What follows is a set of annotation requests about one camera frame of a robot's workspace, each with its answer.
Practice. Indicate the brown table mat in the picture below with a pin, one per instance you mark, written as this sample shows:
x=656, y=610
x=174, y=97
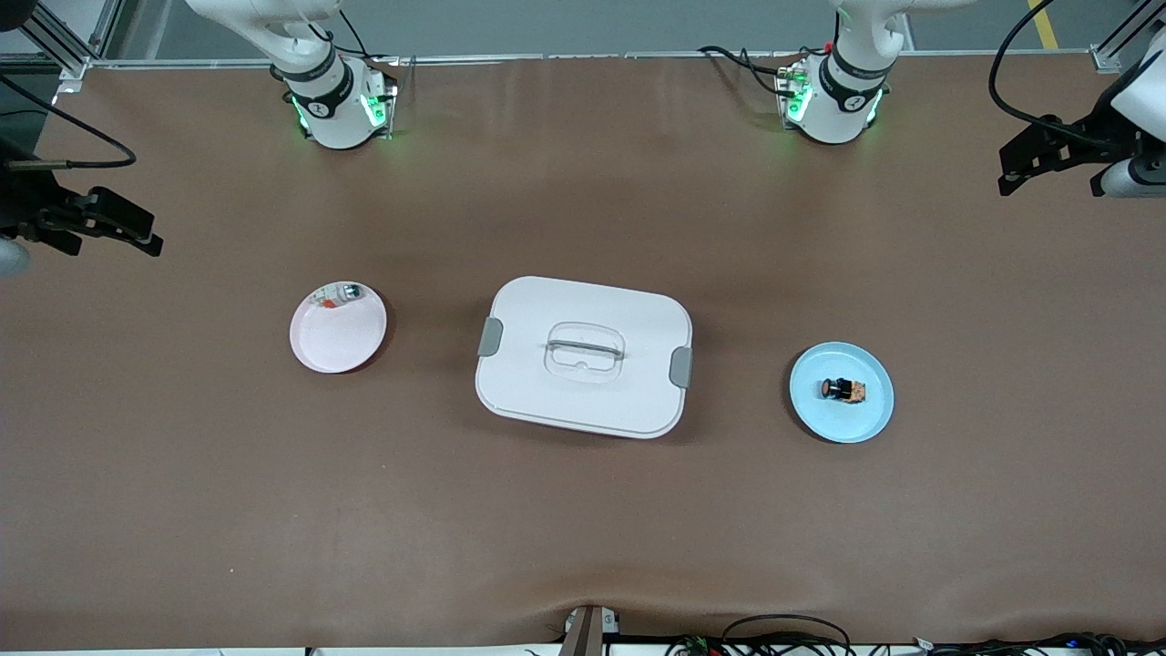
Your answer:
x=583, y=528

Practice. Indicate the grey box latch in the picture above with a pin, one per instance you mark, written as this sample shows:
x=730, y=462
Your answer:
x=490, y=337
x=680, y=367

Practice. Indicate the pink round plate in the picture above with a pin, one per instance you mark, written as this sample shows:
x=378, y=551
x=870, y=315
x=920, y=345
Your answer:
x=339, y=342

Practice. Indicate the white green switch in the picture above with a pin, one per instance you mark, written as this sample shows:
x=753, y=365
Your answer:
x=351, y=292

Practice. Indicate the aluminium frame profile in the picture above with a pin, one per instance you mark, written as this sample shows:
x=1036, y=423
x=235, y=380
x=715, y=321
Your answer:
x=64, y=41
x=1125, y=36

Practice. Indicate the orange black switch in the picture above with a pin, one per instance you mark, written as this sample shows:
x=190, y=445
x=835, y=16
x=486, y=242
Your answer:
x=843, y=390

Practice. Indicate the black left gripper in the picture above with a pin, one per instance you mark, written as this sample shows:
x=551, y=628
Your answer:
x=1082, y=146

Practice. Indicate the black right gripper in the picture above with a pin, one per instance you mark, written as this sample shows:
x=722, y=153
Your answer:
x=20, y=202

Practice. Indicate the light blue round plate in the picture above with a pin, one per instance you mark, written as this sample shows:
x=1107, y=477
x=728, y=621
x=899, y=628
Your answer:
x=838, y=424

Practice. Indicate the silver table edge rail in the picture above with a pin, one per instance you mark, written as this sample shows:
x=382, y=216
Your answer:
x=583, y=56

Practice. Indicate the metal table edge bracket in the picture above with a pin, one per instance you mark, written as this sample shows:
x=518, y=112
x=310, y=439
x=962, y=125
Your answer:
x=588, y=630

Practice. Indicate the white lidded storage box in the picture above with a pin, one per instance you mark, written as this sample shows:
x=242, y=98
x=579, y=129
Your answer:
x=583, y=405

